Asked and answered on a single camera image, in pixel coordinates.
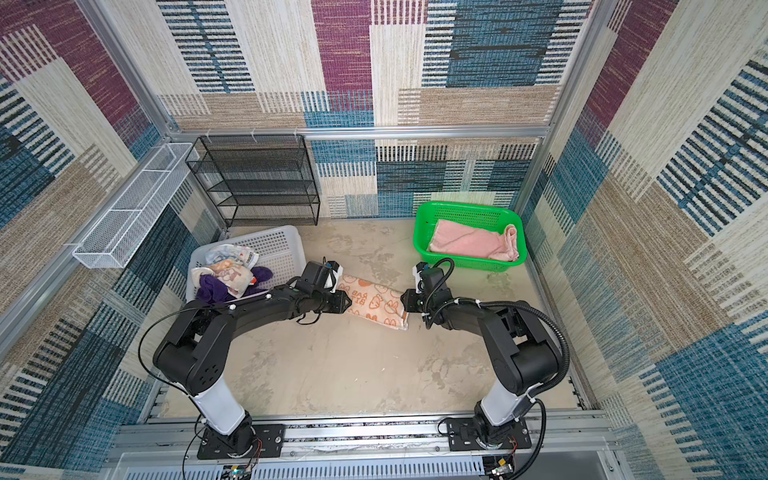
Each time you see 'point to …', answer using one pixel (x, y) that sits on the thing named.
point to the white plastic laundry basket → (280, 249)
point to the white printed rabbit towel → (232, 264)
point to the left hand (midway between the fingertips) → (349, 298)
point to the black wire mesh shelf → (259, 180)
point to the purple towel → (212, 290)
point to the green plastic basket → (495, 218)
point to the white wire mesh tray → (107, 245)
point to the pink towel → (456, 237)
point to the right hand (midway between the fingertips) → (405, 300)
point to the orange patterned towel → (374, 302)
